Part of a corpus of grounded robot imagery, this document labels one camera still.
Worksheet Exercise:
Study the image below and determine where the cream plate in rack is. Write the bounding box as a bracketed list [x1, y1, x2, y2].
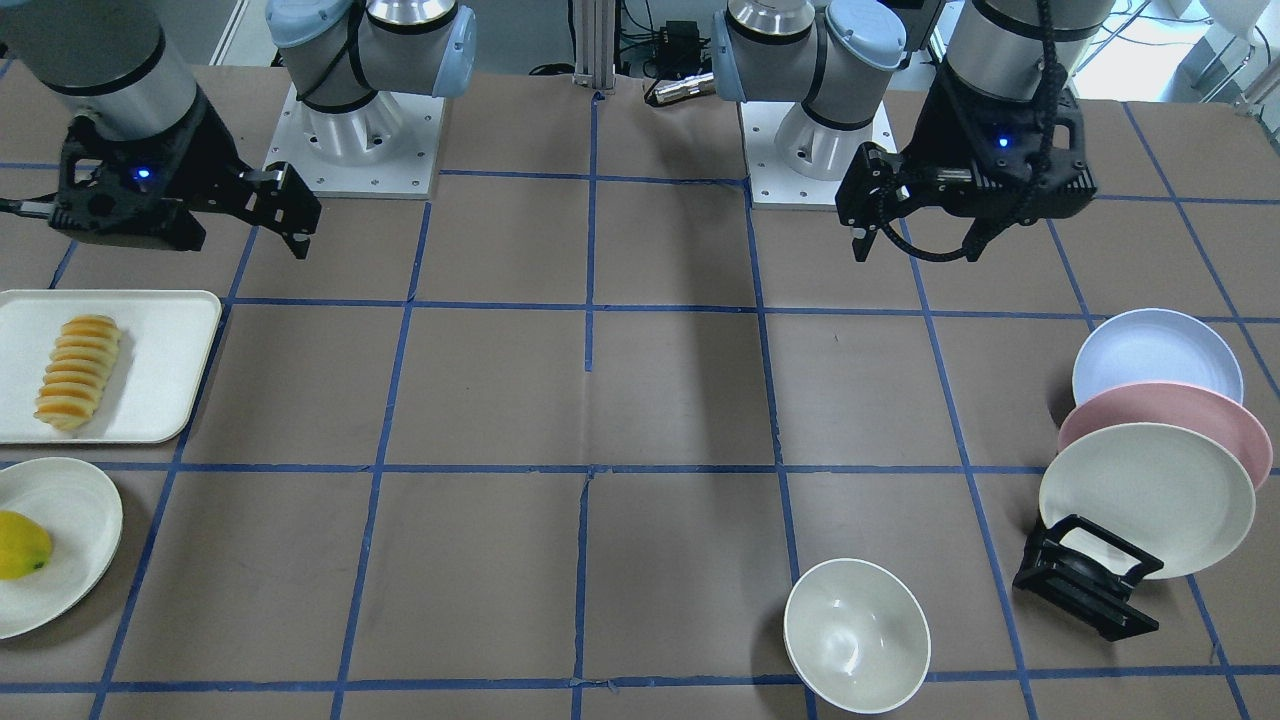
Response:
[1038, 421, 1256, 580]

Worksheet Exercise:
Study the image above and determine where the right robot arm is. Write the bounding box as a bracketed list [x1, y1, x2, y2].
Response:
[3, 1, 477, 259]

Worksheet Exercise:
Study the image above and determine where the black plate rack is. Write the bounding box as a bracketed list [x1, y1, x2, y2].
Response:
[1012, 514, 1164, 642]

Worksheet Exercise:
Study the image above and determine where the white plate with lemon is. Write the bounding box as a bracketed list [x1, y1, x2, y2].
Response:
[1, 457, 123, 641]

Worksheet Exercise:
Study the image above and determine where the blue plate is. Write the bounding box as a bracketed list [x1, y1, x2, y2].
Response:
[1071, 307, 1245, 405]

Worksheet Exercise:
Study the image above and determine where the silver flashlight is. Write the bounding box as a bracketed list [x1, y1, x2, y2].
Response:
[643, 72, 716, 108]

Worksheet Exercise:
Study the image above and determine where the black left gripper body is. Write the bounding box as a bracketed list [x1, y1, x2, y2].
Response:
[836, 76, 1098, 246]

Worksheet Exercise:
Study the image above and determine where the white rectangular tray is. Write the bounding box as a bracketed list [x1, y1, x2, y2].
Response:
[1, 290, 221, 445]

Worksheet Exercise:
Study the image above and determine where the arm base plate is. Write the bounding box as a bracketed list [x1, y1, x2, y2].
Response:
[739, 102, 897, 211]
[264, 86, 448, 201]

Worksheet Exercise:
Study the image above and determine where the yellow lemon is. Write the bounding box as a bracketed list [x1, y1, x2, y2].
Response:
[1, 510, 54, 582]

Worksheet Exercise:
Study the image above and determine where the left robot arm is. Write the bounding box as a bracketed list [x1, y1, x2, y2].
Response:
[710, 1, 1108, 263]

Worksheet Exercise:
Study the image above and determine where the aluminium frame post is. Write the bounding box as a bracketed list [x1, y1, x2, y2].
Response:
[570, 0, 621, 95]

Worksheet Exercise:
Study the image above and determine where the cream bowl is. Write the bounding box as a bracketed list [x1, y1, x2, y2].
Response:
[783, 559, 932, 714]

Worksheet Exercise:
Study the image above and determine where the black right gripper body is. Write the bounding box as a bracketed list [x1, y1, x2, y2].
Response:
[47, 91, 323, 251]

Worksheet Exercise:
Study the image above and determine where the pink plate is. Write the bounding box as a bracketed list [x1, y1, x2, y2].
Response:
[1057, 380, 1275, 489]

